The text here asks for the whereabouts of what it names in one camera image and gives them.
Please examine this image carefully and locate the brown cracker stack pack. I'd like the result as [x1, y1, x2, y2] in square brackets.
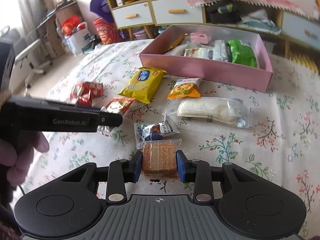
[142, 139, 181, 179]

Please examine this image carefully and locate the blue white chocolate pack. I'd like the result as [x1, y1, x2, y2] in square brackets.
[134, 116, 180, 150]

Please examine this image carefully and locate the red white snack pack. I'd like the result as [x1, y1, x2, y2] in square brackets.
[88, 82, 104, 98]
[70, 82, 92, 107]

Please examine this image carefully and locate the red lotus biscuit pack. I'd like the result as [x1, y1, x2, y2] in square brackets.
[97, 96, 135, 137]

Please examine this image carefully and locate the orange lotus biscuit pack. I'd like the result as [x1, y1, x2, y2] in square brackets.
[167, 77, 202, 100]

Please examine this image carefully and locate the yellow potato chip bag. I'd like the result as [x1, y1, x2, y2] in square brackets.
[119, 67, 167, 105]

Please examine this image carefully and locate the cream wafer pack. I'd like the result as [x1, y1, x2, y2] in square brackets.
[184, 48, 213, 60]

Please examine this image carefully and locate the clear white rice cracker pack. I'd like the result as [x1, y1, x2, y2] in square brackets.
[164, 44, 192, 56]

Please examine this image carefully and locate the silver foil snack pack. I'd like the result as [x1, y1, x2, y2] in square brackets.
[213, 40, 230, 62]

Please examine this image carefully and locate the green snack bag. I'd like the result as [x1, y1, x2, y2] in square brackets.
[227, 40, 258, 68]

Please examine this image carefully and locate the gold foil snack pack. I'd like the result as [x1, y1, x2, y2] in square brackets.
[168, 33, 188, 50]

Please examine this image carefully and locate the pink candy pack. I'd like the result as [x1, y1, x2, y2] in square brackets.
[190, 32, 210, 45]

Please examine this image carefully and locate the left hand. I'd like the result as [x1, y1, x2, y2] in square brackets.
[1, 131, 49, 187]

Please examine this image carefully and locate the white office chair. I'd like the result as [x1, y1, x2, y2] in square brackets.
[8, 28, 53, 90]

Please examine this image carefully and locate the floral tablecloth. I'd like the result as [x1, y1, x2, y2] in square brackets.
[14, 40, 319, 239]

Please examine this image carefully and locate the white shopping bag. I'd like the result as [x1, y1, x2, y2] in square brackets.
[62, 15, 91, 56]

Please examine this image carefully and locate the red patterned gift bag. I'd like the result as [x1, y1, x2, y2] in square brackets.
[93, 17, 122, 44]

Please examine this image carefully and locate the pink cardboard box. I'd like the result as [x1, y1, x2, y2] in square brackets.
[139, 24, 273, 92]

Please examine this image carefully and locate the black storage box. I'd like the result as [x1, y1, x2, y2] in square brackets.
[205, 0, 242, 24]

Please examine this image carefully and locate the yellow egg tray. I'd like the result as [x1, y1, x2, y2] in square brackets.
[289, 50, 319, 74]

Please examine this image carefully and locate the wooden TV cabinet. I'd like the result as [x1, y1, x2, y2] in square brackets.
[104, 0, 319, 58]

